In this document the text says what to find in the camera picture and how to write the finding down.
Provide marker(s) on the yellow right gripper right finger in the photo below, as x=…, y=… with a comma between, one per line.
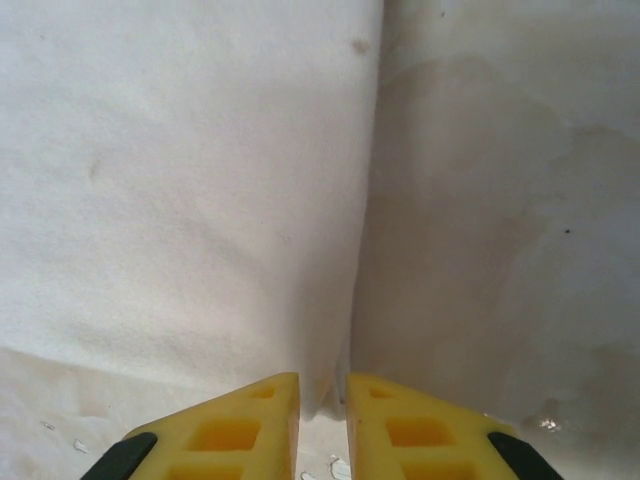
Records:
x=425, y=440

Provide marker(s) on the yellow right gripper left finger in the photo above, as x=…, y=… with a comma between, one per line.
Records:
x=215, y=440

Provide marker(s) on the white t-shirt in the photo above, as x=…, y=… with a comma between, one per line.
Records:
x=175, y=175

